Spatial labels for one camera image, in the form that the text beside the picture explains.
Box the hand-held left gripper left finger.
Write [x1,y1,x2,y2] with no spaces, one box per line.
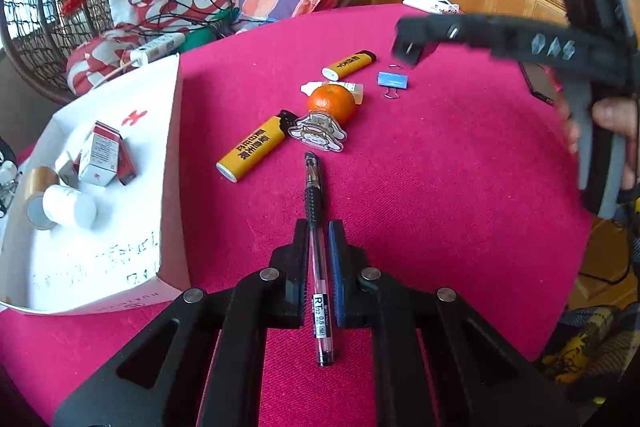
[52,219,308,427]

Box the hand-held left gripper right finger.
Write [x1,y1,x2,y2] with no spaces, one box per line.
[327,219,581,427]

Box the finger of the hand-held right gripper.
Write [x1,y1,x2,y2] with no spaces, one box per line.
[391,13,596,78]

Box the clear black gel pen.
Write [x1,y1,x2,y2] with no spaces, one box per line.
[303,151,335,368]

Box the blue binder clip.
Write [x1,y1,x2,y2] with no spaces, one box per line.
[376,64,410,100]

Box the large yellow lighter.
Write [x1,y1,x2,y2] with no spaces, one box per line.
[215,109,300,184]

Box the cartoon acrylic stand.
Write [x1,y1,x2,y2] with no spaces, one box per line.
[288,112,348,153]

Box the small yellow lighter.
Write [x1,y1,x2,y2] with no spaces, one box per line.
[321,50,377,82]

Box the white eye drop bottle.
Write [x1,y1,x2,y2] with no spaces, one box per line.
[300,80,365,106]

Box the orange tangerine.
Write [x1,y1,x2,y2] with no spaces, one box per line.
[306,83,357,128]

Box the white cardboard box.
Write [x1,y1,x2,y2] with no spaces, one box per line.
[0,53,194,316]

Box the person's right hand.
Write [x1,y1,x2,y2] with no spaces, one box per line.
[552,79,640,192]

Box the black smartphone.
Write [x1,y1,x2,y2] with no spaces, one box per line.
[519,62,559,106]

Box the white power bank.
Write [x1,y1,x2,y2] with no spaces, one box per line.
[402,0,462,14]

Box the red white medicine box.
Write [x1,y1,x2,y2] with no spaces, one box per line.
[116,139,139,186]
[77,120,124,187]

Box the white pill bottle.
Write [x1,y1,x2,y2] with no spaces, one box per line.
[42,184,99,229]

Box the small white medicine box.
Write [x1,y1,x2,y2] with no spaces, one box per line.
[54,150,81,189]

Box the yellow black plaid clothing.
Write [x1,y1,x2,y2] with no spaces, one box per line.
[540,303,640,406]

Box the green cloth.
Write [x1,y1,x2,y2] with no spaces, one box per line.
[181,9,242,54]

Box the white power strip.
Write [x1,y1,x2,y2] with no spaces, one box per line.
[129,33,187,68]

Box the gold can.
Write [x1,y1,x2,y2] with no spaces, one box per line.
[24,166,61,231]

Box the large red white cushion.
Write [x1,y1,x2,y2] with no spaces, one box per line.
[66,24,167,96]

